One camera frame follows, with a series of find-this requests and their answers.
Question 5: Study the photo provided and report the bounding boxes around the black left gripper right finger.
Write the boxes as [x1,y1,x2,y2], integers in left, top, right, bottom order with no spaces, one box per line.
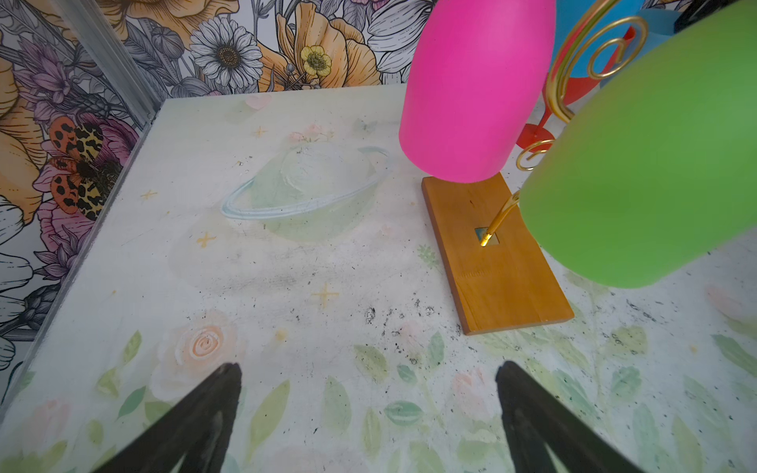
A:
[496,361,640,472]

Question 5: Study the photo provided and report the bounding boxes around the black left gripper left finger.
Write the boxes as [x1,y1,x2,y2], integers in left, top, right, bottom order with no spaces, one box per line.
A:
[96,363,242,472]

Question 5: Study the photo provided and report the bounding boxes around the green wine glass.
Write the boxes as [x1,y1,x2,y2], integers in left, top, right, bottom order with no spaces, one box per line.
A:
[520,1,756,289]

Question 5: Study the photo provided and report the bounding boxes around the red wine glass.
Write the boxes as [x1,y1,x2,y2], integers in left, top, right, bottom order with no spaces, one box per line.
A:
[516,27,636,149]

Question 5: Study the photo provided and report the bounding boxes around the pink wine glass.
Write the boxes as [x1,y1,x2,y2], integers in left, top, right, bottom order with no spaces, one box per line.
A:
[399,0,556,183]

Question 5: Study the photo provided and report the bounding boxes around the light blue wine glass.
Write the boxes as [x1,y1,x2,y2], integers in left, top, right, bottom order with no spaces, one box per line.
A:
[600,9,681,73]

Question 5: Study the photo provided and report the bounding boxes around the wooden rack base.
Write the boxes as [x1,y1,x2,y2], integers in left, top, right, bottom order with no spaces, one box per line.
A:
[421,175,574,335]

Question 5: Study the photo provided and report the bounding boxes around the back blue wine glass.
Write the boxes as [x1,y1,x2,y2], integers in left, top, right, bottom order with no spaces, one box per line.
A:
[551,0,646,81]

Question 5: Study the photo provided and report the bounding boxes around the gold wire glass rack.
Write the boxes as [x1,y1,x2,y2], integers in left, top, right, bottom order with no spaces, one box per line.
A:
[478,0,651,248]

